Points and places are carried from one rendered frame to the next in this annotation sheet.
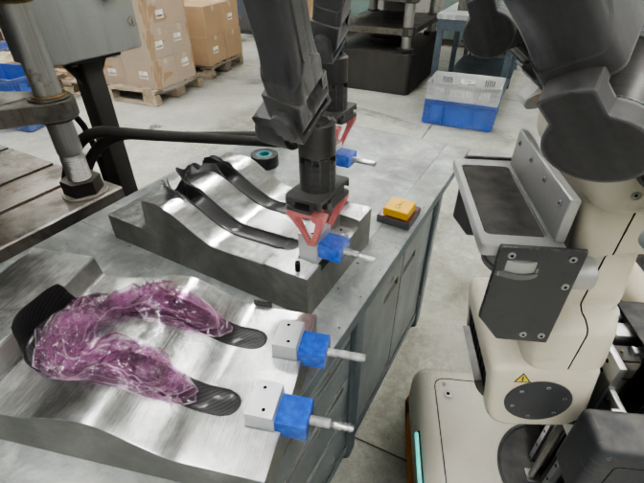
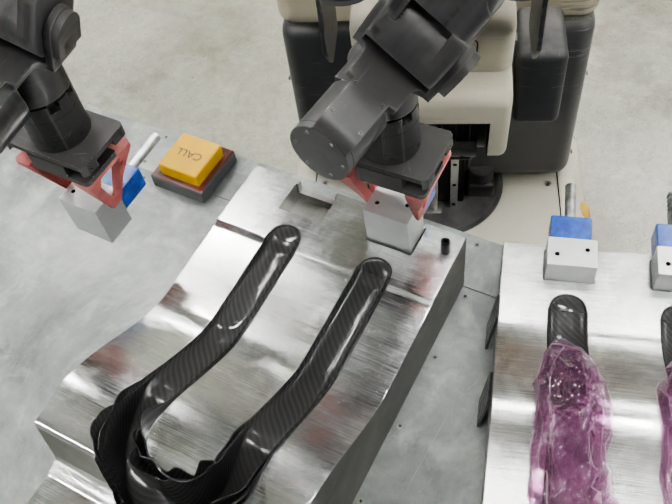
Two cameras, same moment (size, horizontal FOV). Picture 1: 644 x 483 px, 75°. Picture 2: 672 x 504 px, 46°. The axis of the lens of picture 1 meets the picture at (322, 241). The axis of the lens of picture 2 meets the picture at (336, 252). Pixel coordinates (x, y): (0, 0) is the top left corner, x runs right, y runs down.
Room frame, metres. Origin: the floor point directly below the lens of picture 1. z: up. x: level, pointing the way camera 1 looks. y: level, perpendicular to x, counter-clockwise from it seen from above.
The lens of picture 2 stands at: (0.60, 0.53, 1.56)
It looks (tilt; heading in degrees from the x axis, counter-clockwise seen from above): 54 degrees down; 276
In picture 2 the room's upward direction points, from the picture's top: 10 degrees counter-clockwise
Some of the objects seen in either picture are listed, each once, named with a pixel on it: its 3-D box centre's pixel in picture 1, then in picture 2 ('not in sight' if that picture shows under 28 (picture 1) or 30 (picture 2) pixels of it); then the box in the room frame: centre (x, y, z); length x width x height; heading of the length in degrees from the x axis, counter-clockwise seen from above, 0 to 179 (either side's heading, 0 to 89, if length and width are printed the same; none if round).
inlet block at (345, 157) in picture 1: (348, 158); (122, 176); (0.88, -0.06, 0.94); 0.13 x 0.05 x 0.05; 60
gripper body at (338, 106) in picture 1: (333, 99); (54, 117); (0.90, -0.03, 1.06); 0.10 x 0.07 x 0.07; 151
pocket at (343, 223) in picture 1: (343, 231); (311, 211); (0.68, -0.04, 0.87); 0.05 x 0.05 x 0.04; 61
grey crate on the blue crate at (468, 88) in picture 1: (465, 88); not in sight; (3.70, -1.24, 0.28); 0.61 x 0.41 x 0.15; 64
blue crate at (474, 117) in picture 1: (461, 108); not in sight; (3.70, -1.24, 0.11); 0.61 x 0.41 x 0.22; 64
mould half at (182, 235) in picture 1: (238, 214); (241, 396); (0.75, 0.18, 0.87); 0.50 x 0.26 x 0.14; 61
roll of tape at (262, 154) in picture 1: (264, 159); not in sight; (1.13, 0.17, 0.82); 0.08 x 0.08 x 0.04
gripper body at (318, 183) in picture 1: (317, 174); (388, 128); (0.59, 0.01, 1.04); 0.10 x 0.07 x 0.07; 151
